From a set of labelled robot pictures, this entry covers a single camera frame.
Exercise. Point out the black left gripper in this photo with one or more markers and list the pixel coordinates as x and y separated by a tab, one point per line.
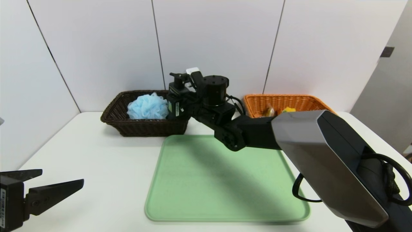
10	199

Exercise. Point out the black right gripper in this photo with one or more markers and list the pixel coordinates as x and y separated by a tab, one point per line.
174	107

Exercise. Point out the dark green pump bottle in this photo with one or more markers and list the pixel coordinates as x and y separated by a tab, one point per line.
175	88

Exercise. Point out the blue mesh bath loofah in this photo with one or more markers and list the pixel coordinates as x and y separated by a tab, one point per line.
146	106

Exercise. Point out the plastic snack roll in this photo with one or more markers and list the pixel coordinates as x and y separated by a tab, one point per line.
270	111

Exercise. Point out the toy waffle with fruit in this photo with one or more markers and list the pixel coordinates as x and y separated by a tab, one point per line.
289	110

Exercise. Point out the black and silver right robot arm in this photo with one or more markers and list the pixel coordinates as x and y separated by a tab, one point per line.
322	154

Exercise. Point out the orange wicker basket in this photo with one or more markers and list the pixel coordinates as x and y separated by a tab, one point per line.
257	103

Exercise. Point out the dark brown wicker basket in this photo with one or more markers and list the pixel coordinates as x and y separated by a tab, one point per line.
145	127

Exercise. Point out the light green plastic tray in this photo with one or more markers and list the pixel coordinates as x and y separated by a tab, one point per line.
199	193

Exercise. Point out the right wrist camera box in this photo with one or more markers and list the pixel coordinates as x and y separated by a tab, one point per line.
180	108

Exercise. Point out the dark wall plate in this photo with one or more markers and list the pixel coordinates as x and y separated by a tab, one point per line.
387	52

